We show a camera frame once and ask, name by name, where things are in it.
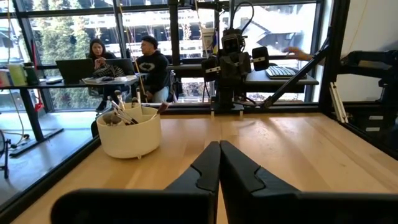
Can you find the dark tumbler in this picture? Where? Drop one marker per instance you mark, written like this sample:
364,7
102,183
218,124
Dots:
31,74

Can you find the black fan makeup brush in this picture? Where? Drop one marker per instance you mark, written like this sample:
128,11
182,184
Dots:
122,114

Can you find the black window frame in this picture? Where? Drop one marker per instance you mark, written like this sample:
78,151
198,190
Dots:
174,31

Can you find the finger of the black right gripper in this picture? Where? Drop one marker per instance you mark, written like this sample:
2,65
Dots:
211,70
260,59

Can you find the black office desk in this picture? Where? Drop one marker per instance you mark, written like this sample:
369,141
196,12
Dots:
31,105

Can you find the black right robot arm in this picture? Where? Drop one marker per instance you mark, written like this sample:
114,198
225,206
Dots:
225,96

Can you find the white aluminium strip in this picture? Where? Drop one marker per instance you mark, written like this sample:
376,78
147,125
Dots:
341,102
336,102

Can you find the black silver-ferrule makeup brush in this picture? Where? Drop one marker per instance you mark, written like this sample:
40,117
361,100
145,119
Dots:
134,102
118,96

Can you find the person's hand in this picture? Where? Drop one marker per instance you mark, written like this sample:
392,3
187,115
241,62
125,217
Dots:
298,53

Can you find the brown-tipped makeup brush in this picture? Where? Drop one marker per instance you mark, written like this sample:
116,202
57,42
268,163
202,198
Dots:
162,108

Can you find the cream round brush organizer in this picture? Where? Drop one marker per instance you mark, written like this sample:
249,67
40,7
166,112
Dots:
130,140

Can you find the computer keyboard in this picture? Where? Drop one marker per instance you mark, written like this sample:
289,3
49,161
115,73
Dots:
280,72

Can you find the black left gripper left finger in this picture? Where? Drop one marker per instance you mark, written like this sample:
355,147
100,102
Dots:
186,199

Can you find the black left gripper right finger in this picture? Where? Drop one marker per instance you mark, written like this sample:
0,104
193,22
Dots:
258,199

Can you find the grey desk with keyboard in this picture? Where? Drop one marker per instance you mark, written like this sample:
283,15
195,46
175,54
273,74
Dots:
280,82

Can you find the black laptop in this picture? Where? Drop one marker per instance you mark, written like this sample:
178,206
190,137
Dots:
74,70
124,63

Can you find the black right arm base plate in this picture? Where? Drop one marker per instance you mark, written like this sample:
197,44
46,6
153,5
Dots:
227,109

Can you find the thin yellow rod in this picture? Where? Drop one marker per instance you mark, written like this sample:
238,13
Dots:
136,67

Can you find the white papers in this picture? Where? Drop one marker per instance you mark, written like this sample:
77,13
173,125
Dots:
124,80

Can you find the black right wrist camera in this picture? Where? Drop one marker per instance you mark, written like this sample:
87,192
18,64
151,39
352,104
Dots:
231,42

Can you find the person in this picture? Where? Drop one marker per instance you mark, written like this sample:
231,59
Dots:
98,51
152,68

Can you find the yellow-green cup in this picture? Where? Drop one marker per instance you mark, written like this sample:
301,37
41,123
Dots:
17,74

